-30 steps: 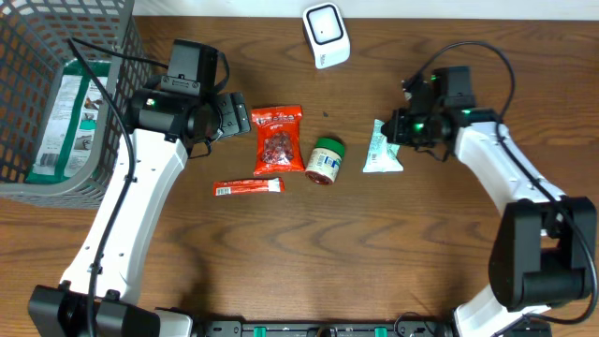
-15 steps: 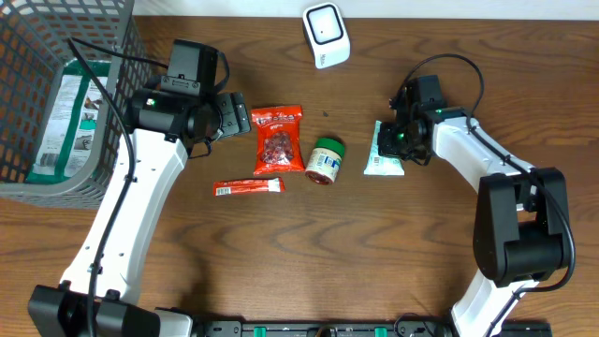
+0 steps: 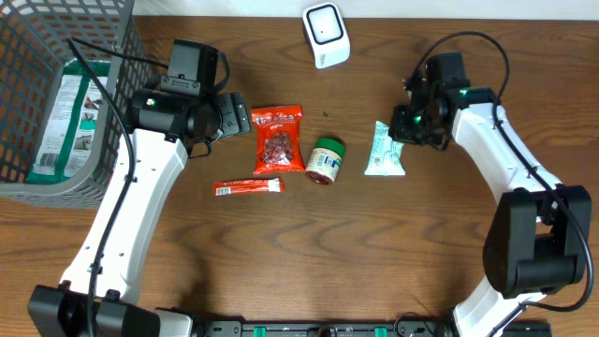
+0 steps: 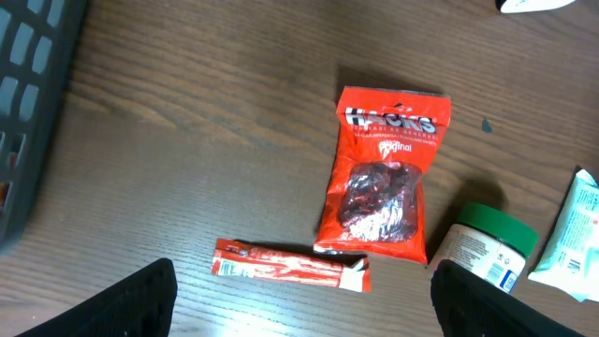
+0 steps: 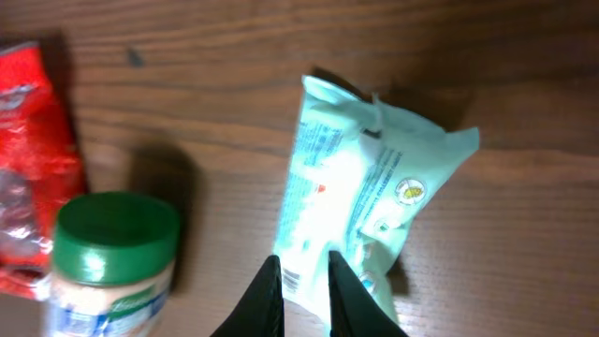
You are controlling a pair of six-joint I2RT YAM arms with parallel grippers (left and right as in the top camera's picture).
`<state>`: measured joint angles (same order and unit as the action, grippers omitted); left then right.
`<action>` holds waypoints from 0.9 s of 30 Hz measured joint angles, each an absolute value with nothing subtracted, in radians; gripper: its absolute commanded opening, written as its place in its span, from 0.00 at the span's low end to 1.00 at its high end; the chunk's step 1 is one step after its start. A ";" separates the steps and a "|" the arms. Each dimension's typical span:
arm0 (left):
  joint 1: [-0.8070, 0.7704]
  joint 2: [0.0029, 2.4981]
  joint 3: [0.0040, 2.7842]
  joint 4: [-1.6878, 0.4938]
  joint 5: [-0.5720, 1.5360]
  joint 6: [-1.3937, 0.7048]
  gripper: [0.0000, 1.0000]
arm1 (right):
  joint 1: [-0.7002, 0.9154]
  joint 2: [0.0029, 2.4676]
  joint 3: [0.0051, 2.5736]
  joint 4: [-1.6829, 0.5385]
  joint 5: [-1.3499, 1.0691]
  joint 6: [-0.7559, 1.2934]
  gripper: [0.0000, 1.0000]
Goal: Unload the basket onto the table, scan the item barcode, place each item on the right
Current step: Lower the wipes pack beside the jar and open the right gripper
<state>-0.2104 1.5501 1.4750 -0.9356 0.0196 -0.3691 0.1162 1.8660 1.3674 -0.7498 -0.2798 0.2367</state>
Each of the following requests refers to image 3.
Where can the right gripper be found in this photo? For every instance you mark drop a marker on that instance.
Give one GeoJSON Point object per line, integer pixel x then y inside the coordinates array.
{"type": "Point", "coordinates": [400, 132]}

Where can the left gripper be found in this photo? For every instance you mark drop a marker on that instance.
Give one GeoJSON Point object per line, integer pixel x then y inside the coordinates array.
{"type": "Point", "coordinates": [234, 115]}

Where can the red snack bag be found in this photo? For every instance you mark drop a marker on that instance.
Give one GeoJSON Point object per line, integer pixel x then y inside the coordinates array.
{"type": "Point", "coordinates": [278, 139]}

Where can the teal tissue packet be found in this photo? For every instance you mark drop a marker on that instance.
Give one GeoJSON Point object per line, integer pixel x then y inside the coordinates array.
{"type": "Point", "coordinates": [385, 155]}

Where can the red stick packet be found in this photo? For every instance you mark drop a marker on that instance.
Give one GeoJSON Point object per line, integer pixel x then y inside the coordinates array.
{"type": "Point", "coordinates": [250, 186]}

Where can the green-lid seasoning jar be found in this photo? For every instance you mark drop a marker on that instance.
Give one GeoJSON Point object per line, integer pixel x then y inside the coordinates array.
{"type": "Point", "coordinates": [325, 161]}

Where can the green 3M product package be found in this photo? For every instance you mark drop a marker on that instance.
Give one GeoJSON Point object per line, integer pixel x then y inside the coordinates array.
{"type": "Point", "coordinates": [69, 134]}

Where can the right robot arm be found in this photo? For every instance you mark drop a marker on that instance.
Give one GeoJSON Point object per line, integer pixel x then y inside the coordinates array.
{"type": "Point", "coordinates": [536, 253]}

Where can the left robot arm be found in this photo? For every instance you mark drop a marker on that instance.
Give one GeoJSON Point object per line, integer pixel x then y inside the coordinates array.
{"type": "Point", "coordinates": [99, 292]}

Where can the white barcode scanner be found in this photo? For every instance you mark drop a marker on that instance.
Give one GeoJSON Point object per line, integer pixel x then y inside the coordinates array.
{"type": "Point", "coordinates": [326, 35]}

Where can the grey plastic mesh basket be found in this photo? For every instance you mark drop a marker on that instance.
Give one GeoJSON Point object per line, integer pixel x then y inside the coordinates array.
{"type": "Point", "coordinates": [34, 53]}

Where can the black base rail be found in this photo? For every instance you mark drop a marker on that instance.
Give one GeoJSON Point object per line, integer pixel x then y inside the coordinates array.
{"type": "Point", "coordinates": [407, 328]}

